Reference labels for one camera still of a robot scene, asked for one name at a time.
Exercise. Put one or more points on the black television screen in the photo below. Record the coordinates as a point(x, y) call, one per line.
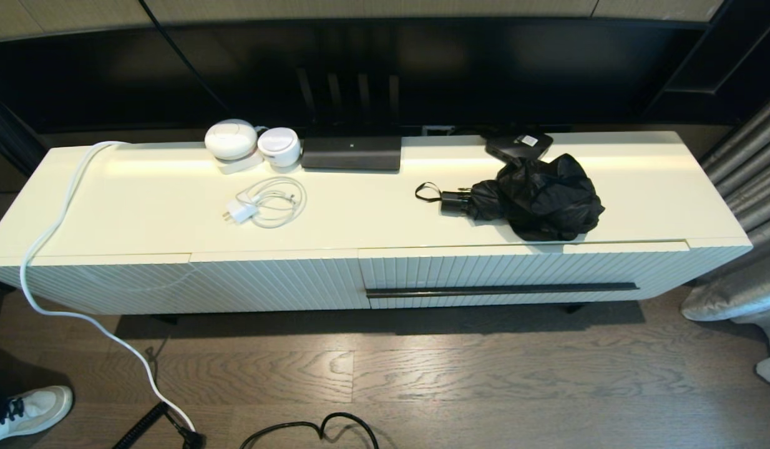
point(485, 68)

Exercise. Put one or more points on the black set-top box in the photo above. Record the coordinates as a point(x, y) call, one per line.
point(516, 144)

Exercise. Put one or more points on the black shelf unit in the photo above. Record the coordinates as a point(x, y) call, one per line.
point(734, 62)

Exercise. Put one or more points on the black umbrella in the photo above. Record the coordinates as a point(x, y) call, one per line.
point(547, 199)

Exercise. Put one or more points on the small white round device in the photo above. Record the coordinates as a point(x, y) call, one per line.
point(279, 146)

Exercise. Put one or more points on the white USB charger adapter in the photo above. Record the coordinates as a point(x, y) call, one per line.
point(243, 211)

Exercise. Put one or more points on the white sneaker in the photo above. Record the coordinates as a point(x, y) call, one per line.
point(42, 405)

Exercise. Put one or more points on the white fluted drawer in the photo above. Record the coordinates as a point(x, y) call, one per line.
point(485, 268)

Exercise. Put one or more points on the large white round device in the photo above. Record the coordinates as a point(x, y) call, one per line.
point(230, 138)

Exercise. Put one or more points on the black router with antennas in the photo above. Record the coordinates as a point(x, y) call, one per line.
point(350, 154)

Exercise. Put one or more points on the grey pleated curtain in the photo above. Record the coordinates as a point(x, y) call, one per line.
point(747, 162)

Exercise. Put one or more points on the white TV cabinet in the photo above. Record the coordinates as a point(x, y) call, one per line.
point(173, 212)

